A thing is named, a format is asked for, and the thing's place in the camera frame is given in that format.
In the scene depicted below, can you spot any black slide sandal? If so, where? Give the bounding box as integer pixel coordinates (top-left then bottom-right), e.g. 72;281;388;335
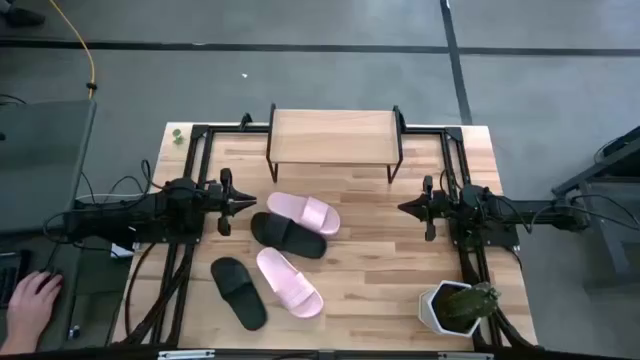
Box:
209;256;269;332
249;211;329;260

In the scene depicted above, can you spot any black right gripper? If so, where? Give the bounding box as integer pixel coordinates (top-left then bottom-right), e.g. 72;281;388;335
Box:
398;174;456;242

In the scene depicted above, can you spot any grey metal cart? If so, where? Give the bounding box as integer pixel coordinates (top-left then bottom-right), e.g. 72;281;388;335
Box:
552;124;640;291

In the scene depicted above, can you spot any black keyboard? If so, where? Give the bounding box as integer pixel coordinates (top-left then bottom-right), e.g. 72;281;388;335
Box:
0;249;31;307

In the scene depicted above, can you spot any pink slide sandal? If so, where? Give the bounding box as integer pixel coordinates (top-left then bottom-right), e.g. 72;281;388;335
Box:
255;246;325;320
266;191;342;237

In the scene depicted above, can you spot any person's hand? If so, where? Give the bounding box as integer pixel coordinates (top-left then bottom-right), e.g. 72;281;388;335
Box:
0;271;65;355

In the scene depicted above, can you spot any white angular plant pot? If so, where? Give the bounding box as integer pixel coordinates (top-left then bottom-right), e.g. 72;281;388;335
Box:
418;279;484;338

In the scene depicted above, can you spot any yellow cable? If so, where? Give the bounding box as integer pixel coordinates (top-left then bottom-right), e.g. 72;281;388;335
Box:
48;0;97;100

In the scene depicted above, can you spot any grey side desk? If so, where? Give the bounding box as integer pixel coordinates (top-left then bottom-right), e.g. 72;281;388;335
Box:
0;99;132;354

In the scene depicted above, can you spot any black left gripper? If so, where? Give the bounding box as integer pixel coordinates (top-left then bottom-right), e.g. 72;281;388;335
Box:
207;167;258;237

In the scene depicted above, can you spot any wooden shelf with black frame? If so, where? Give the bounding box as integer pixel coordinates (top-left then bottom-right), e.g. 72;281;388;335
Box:
265;103;405;185

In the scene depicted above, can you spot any green cactus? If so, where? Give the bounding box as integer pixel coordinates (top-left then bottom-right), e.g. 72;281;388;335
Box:
439;281;501;321

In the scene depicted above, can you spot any person's shoe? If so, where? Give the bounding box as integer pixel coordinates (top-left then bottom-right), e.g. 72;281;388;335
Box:
0;4;46;29

